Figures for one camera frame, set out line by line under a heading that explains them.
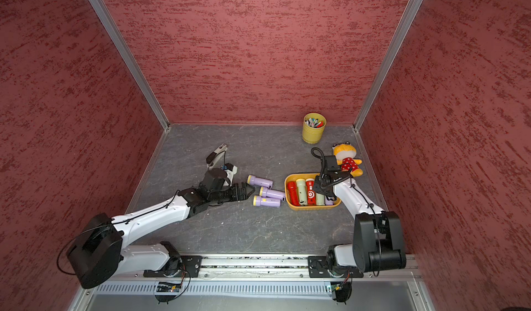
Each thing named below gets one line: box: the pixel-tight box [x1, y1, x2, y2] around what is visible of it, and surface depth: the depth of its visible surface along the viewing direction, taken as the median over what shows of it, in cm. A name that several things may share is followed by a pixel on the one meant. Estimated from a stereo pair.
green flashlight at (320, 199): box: [315, 192, 325, 206], surface depth 90 cm
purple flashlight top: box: [246, 174, 274, 190], surface depth 96 cm
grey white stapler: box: [206, 143, 228, 170], surface depth 105 cm
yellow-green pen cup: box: [302, 112, 328, 145], surface depth 109 cm
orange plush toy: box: [331, 140, 364, 177], surface depth 102 cm
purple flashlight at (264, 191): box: [259, 186, 286, 203], surface depth 92 cm
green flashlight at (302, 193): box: [295, 178, 308, 206], surface depth 93 cm
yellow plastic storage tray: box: [284, 172, 342, 211], surface depth 89 cm
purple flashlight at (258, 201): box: [252, 194, 282, 208], surface depth 89 cm
